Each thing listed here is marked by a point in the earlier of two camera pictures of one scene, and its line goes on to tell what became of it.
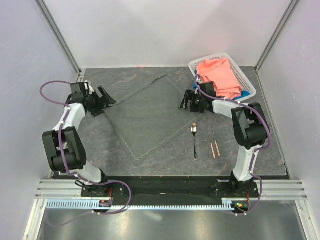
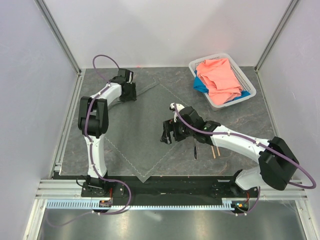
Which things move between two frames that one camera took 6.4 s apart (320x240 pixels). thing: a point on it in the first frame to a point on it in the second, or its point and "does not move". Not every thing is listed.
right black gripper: [189, 95] to [168, 126]
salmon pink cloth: [219, 72] does not move
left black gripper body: [95, 102] to [130, 95]
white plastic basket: [244, 84] does not move
